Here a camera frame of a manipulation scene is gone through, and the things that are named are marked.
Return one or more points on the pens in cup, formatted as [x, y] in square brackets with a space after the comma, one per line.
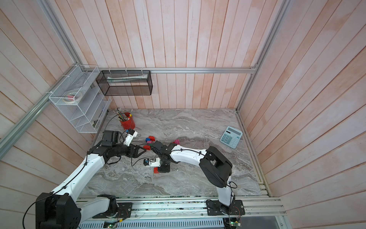
[122, 115]

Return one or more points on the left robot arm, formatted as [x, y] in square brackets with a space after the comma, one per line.
[59, 210]

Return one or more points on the tape roll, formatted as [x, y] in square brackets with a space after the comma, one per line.
[72, 97]

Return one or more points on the red pen cup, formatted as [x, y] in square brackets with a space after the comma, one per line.
[130, 124]

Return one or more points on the black mesh basket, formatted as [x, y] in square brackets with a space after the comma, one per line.
[125, 82]

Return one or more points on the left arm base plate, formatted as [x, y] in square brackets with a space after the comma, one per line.
[120, 210]

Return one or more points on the white wire shelf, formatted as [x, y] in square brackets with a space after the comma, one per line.
[87, 115]

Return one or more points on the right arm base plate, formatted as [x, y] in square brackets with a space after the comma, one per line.
[216, 208]

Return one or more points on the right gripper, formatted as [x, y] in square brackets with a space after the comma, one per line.
[164, 170]

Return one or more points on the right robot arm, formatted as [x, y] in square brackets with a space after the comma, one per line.
[215, 166]

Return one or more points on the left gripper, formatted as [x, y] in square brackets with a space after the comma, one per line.
[135, 155]

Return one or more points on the grey calculator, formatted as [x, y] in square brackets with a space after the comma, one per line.
[231, 137]

